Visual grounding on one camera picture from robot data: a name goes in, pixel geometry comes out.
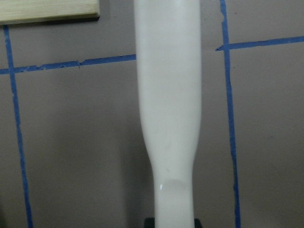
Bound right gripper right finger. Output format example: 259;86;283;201
194;218;202;228

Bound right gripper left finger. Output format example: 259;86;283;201
143;218;155;228

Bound beige hand brush black bristles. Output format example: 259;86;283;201
134;0;202;228

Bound wooden cutting board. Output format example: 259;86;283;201
0;0;100;25

